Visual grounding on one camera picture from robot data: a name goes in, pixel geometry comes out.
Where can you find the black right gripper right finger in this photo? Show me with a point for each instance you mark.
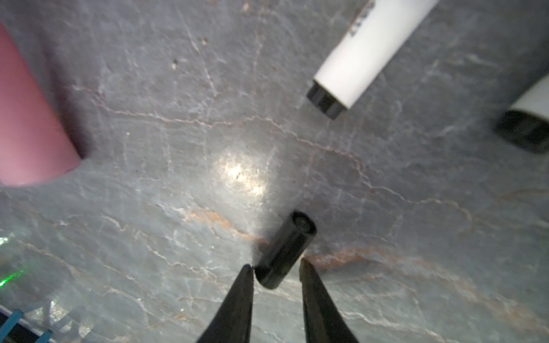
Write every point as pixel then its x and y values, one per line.
pixel 323 322

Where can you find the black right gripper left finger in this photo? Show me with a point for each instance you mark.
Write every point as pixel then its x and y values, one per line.
pixel 233 320

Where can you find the blue garden fork yellow handle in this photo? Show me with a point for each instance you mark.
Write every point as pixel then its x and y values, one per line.
pixel 14 330

